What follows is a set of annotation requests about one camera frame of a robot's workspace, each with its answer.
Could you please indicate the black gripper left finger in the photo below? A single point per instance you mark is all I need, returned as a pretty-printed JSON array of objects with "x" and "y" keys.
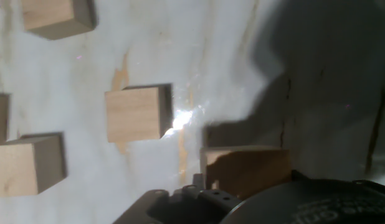
[{"x": 180, "y": 207}]

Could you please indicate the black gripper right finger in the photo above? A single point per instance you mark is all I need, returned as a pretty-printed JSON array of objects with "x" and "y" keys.
[{"x": 299, "y": 175}]

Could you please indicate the large wooden cube block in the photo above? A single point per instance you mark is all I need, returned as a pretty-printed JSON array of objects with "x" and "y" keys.
[
  {"x": 0, "y": 118},
  {"x": 248, "y": 174},
  {"x": 49, "y": 15},
  {"x": 15, "y": 169},
  {"x": 133, "y": 115}
]

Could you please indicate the white marble pattern mat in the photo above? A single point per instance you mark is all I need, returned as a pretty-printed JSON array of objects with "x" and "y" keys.
[{"x": 86, "y": 71}]

